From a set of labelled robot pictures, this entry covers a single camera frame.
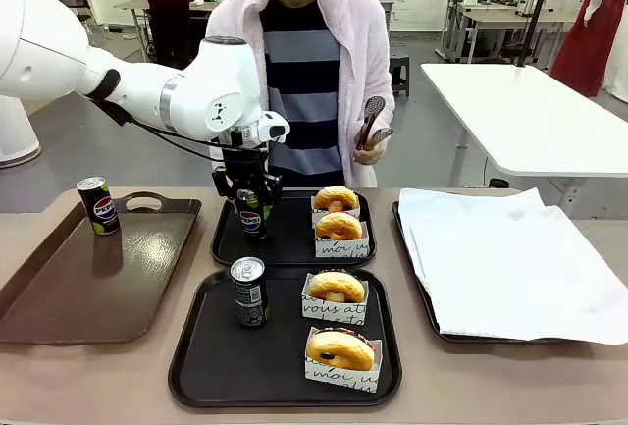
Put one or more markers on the person in pink robe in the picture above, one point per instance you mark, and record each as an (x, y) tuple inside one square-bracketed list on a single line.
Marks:
[(299, 76)]

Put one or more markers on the black Pepsi can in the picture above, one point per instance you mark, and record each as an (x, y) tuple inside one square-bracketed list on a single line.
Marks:
[(251, 225), (250, 297), (100, 209)]

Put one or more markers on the person's left hand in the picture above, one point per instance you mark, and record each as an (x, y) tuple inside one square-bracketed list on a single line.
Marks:
[(370, 155)]

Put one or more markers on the golden donut with dark spots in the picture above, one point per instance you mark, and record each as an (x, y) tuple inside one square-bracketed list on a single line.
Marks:
[(343, 351)]

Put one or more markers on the white paper sheet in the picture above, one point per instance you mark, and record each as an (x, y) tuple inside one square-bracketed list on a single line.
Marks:
[(490, 258)]

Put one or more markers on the red dress mannequin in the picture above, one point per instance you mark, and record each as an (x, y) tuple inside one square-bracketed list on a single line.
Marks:
[(593, 27)]

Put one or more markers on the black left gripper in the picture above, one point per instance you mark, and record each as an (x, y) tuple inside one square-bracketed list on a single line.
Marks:
[(245, 165)]

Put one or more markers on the black plastic tray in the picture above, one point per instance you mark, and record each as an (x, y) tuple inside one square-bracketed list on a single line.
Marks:
[(245, 371), (490, 338), (289, 248)]

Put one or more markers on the white table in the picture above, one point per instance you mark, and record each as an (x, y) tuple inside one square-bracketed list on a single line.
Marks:
[(515, 111)]

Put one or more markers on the person's left forearm pink sleeve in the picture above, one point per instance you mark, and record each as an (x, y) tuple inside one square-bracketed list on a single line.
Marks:
[(385, 101)]

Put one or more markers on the brown plastic tray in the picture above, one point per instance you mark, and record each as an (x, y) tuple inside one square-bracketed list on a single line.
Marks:
[(73, 297)]

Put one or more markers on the grey plastic stool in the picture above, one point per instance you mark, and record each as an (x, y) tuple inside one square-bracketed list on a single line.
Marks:
[(400, 64)]

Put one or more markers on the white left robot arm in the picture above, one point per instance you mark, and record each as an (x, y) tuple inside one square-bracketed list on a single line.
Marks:
[(122, 86)]

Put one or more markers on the person in dark red top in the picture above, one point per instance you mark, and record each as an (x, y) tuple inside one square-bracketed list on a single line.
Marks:
[(167, 3)]

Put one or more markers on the glazed doughnut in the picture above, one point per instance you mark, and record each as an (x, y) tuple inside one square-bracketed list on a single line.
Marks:
[(338, 380), (364, 211)]

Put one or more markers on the black table foot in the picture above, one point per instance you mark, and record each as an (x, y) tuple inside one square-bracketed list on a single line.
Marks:
[(499, 183)]

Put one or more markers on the background work table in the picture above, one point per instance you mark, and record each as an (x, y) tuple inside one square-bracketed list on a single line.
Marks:
[(140, 5)]

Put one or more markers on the background table with equipment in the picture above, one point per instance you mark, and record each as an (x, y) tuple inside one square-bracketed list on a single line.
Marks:
[(495, 17)]

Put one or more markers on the metal serving tongs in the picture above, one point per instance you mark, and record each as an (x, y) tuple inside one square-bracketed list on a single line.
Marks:
[(375, 103)]

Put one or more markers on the black pole stand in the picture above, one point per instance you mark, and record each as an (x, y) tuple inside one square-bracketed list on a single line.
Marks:
[(537, 13)]

